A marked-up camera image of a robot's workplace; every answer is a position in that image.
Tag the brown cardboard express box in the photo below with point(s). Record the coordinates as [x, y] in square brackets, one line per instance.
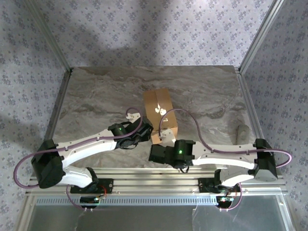
[160, 103]

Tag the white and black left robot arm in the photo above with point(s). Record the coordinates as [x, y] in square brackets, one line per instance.
[84, 150]

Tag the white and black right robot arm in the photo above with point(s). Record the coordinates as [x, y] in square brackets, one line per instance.
[223, 160]

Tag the small black controller board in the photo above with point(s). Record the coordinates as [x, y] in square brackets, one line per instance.
[223, 201]
[89, 200]

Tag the shiny metal sheet panel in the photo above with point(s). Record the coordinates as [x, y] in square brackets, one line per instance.
[154, 219]

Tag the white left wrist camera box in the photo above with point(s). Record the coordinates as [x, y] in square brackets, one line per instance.
[133, 116]

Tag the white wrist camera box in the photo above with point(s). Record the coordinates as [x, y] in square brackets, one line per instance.
[168, 136]
[133, 116]

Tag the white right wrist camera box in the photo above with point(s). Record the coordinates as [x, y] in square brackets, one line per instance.
[168, 136]

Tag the aluminium mounting rail beam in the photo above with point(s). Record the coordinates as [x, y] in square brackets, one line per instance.
[154, 179]

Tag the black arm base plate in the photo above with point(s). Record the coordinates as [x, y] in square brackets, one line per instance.
[204, 186]
[107, 186]

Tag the aluminium table side rail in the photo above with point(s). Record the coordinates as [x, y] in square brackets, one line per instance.
[250, 96]
[60, 96]

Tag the aluminium frame post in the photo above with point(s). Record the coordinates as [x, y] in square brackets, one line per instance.
[50, 36]
[260, 36]

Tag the aluminium frame leg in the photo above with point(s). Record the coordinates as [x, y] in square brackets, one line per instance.
[25, 216]
[287, 216]

